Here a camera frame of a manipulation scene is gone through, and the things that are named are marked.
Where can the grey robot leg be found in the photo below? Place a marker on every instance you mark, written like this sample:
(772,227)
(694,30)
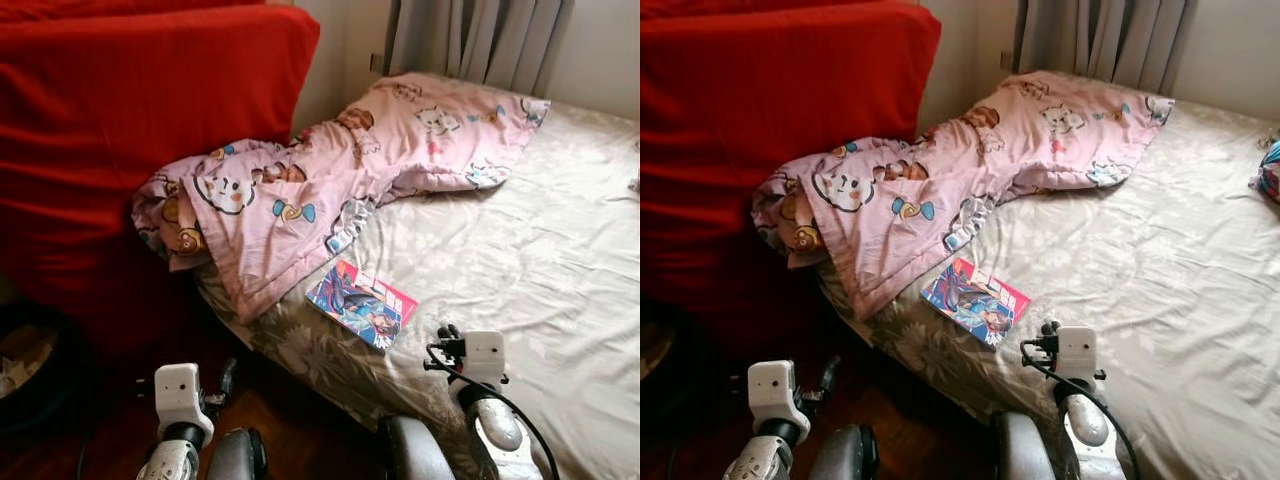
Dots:
(845,458)
(235,460)
(415,455)
(1025,455)

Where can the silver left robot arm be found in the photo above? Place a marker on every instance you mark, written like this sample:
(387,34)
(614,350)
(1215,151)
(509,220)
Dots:
(755,462)
(165,462)

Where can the pink cartoon print quilt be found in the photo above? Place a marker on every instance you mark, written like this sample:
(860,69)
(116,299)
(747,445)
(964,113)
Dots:
(930,200)
(300,200)

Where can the dark round basket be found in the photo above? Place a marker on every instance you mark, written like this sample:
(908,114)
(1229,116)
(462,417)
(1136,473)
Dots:
(65,390)

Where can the colourful comic book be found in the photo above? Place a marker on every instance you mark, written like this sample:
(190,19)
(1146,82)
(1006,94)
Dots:
(975,300)
(360,305)

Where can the grey left robot leg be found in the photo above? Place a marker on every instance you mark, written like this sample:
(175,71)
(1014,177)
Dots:
(845,458)
(235,460)

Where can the red white blue striped bolster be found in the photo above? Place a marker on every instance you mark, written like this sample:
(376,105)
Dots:
(1270,175)

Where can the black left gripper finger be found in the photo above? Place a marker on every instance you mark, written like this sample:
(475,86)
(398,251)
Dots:
(227,376)
(829,374)

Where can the bed with beige floral sheet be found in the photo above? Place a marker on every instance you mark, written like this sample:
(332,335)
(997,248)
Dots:
(1150,270)
(520,260)

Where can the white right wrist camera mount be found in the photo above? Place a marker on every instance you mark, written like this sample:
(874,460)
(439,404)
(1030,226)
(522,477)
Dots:
(1078,352)
(485,355)

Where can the thin red cushion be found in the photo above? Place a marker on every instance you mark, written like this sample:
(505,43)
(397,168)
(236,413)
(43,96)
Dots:
(100,8)
(750,7)

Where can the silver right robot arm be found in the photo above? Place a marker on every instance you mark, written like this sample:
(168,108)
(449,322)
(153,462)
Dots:
(495,425)
(1085,425)

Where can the grey right robot leg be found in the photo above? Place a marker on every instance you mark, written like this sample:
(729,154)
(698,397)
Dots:
(415,455)
(1025,455)

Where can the grey curtain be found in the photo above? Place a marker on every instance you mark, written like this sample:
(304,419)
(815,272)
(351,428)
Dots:
(1100,40)
(480,40)

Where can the large red cushion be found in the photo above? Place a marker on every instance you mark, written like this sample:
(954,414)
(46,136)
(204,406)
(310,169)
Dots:
(760,150)
(120,150)

